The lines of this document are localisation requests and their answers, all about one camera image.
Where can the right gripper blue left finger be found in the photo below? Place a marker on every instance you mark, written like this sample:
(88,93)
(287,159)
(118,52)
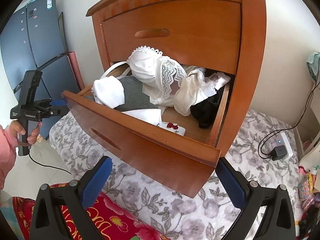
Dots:
(93,181)

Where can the white cloth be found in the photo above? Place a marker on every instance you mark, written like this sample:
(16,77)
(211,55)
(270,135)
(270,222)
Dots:
(108,91)

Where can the white cutout shelf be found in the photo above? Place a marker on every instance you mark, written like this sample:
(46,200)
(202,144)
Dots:
(307,134)

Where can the pile of colourful toys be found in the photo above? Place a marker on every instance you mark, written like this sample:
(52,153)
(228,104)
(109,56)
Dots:
(308,191)

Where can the black lace garment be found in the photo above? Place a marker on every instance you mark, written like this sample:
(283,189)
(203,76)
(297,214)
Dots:
(207,109)

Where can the black charger plug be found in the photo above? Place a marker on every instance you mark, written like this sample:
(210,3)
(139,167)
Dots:
(278,152)

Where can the dark blue refrigerator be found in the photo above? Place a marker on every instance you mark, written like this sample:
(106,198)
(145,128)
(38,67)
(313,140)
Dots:
(33,39)

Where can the red floral blanket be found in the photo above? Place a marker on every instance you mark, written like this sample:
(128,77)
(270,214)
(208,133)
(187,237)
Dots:
(112,221)

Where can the wooden nightstand cabinet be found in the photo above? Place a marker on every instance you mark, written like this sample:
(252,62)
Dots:
(251,51)

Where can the person's left hand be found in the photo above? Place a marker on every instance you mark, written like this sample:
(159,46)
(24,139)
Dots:
(17,129)

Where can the teal cloth on shelf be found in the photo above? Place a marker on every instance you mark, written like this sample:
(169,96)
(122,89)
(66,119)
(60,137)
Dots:
(313,65)

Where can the white sock with red print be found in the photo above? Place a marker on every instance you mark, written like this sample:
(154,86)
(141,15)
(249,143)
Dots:
(154,117)

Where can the pink rolled mat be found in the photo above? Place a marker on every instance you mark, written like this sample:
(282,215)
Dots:
(76,70)

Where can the wooden drawer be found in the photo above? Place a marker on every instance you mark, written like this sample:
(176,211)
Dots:
(177,162)
(203,33)

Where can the pink sleeve forearm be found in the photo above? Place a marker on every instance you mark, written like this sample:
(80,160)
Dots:
(8,146)

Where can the white power strip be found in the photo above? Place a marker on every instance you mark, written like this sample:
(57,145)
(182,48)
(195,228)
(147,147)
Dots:
(282,140)

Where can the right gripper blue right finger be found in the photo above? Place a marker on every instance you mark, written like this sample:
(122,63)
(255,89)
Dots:
(233,182)

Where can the cream sheer garment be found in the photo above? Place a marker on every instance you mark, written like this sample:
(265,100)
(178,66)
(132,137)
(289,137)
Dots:
(184,96)

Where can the white lace bra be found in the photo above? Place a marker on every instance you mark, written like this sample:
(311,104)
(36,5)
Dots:
(156,72)

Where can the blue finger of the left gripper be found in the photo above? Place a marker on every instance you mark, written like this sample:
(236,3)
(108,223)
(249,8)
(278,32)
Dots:
(58,110)
(58,103)

